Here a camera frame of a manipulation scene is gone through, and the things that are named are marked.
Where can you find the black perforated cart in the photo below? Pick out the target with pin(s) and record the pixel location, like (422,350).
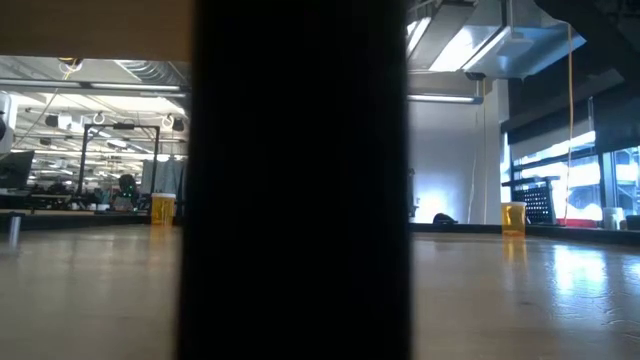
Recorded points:
(540,202)

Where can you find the black background gantry frame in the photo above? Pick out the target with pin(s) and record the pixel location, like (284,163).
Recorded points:
(120,126)

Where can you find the large orange pill bottle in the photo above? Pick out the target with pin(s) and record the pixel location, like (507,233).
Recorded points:
(162,210)
(513,220)

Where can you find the ceiling strip light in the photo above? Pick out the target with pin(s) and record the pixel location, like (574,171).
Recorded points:
(440,98)

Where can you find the pale hanging cloth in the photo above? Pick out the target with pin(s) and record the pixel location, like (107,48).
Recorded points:
(165,175)

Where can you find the silver ventilation duct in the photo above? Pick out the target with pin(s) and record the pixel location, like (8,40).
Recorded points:
(500,50)

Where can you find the red tray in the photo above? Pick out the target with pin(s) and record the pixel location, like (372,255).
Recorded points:
(580,223)

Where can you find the black monitor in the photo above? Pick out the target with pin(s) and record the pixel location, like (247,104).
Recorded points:
(15,170)

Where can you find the white bucket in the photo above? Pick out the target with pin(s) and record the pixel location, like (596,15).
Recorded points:
(613,218)

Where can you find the background black robot arm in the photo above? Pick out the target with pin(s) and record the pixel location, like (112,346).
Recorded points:
(127,190)

